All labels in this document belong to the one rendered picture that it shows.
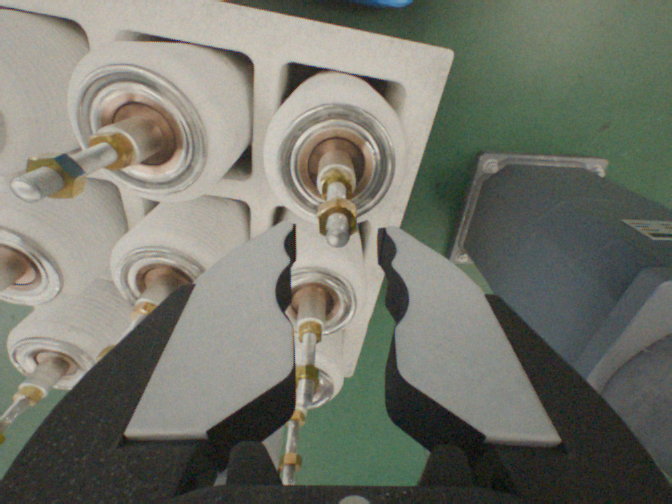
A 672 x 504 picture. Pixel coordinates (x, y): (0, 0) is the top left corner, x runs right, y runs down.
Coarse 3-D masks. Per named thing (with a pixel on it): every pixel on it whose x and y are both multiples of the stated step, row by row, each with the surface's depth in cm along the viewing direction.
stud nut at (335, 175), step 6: (336, 168) 17; (330, 174) 17; (336, 174) 16; (342, 174) 17; (348, 174) 17; (324, 180) 17; (330, 180) 16; (336, 180) 16; (342, 180) 16; (348, 180) 17; (324, 186) 17; (348, 186) 17; (324, 192) 17; (348, 192) 17; (324, 198) 17; (348, 198) 17
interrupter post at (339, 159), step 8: (328, 152) 19; (336, 152) 19; (344, 152) 20; (320, 160) 20; (328, 160) 18; (336, 160) 18; (344, 160) 18; (320, 168) 18; (328, 168) 17; (344, 168) 17; (352, 168) 18; (320, 176) 17; (352, 176) 17; (320, 184) 18; (352, 184) 18; (320, 192) 18
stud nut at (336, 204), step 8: (328, 200) 14; (336, 200) 13; (344, 200) 14; (320, 208) 14; (328, 208) 13; (336, 208) 13; (344, 208) 13; (352, 208) 13; (320, 216) 13; (328, 216) 13; (352, 216) 13; (320, 224) 14; (352, 224) 14; (320, 232) 14; (352, 232) 14
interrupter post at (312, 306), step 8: (304, 296) 26; (312, 296) 25; (320, 296) 26; (304, 304) 25; (312, 304) 25; (320, 304) 25; (304, 312) 24; (312, 312) 24; (320, 312) 24; (304, 320) 23; (312, 320) 23; (320, 320) 24; (296, 328) 24
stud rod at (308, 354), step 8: (304, 336) 23; (312, 336) 23; (304, 344) 22; (312, 344) 22; (304, 352) 22; (312, 352) 22; (304, 360) 21; (312, 360) 21; (304, 384) 19; (312, 384) 20; (304, 392) 19; (312, 392) 19; (304, 400) 19; (312, 400) 19
